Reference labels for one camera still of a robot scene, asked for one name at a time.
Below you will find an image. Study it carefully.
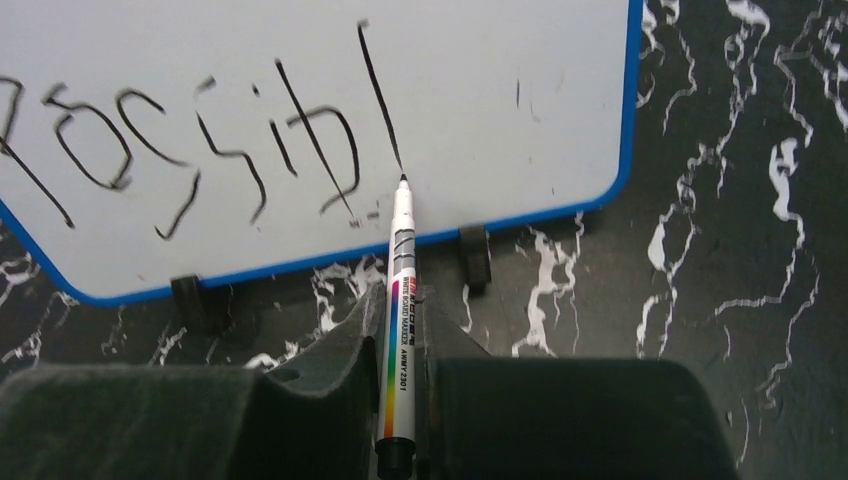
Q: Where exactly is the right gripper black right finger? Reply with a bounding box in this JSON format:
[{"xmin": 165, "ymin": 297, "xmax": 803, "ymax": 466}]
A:
[{"xmin": 416, "ymin": 286, "xmax": 737, "ymax": 479}]

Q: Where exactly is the whiteboard wire stand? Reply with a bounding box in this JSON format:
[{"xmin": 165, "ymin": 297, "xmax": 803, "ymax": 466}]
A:
[{"xmin": 170, "ymin": 225, "xmax": 492, "ymax": 336}]

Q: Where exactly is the black white marker pen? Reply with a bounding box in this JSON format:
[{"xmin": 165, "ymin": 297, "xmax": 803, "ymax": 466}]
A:
[{"xmin": 375, "ymin": 175, "xmax": 417, "ymax": 479}]

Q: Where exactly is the blue framed whiteboard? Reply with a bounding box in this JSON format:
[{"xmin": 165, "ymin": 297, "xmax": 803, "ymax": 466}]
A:
[{"xmin": 1, "ymin": 1, "xmax": 646, "ymax": 306}]

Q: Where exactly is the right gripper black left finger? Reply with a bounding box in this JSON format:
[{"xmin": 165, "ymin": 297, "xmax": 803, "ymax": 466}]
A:
[{"xmin": 1, "ymin": 286, "xmax": 385, "ymax": 479}]

